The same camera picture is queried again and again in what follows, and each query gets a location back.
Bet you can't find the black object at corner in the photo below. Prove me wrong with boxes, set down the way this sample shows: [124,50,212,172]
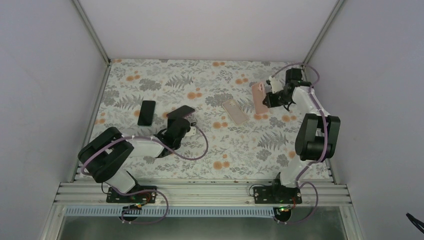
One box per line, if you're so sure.
[406,212,424,234]

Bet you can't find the pink phone case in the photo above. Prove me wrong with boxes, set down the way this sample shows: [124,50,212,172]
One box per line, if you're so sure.
[251,82,269,115]

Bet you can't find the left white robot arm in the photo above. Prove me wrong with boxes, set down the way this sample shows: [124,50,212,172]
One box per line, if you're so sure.
[77,118,191,203]

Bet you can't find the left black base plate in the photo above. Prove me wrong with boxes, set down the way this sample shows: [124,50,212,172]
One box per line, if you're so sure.
[106,185,157,204]

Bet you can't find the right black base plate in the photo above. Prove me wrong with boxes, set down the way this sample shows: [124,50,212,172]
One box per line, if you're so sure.
[249,180,303,204]

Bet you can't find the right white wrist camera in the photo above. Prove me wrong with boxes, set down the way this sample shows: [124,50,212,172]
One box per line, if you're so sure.
[266,75,284,94]

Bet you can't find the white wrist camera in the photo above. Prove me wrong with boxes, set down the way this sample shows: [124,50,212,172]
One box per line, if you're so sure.
[266,75,284,94]
[185,122,197,137]

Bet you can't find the aluminium rail frame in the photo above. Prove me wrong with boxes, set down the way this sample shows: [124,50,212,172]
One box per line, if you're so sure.
[41,179,363,240]

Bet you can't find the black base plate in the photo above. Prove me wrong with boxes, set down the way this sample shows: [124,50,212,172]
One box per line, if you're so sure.
[106,185,157,204]
[249,180,303,204]

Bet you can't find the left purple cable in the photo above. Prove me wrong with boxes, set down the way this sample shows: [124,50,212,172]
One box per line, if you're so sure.
[80,123,210,225]

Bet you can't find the black phone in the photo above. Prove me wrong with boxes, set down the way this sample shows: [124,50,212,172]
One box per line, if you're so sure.
[137,100,156,127]
[166,105,196,119]

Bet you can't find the floral patterned mat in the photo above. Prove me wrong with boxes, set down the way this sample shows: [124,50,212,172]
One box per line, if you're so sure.
[91,59,304,180]

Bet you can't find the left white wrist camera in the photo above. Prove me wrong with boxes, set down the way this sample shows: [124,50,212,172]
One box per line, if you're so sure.
[185,122,197,137]

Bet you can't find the purple cable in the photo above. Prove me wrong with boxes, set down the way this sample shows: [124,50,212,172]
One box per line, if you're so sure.
[80,123,210,225]
[270,62,329,225]

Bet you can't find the beige phone case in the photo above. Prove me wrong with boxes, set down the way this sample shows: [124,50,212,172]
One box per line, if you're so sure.
[222,99,248,126]

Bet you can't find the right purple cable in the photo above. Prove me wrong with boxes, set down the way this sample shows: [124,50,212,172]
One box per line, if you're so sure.
[270,62,329,225]

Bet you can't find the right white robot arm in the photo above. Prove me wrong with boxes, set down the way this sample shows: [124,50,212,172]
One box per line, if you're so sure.
[261,63,341,204]

